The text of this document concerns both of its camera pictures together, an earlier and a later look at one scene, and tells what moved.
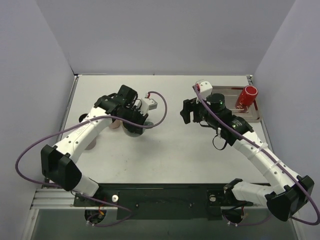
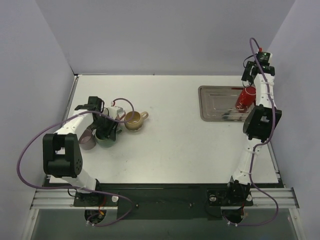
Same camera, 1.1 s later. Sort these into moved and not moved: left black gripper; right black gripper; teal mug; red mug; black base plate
Moved: left black gripper; right black gripper; teal mug
Not moved: red mug; black base plate
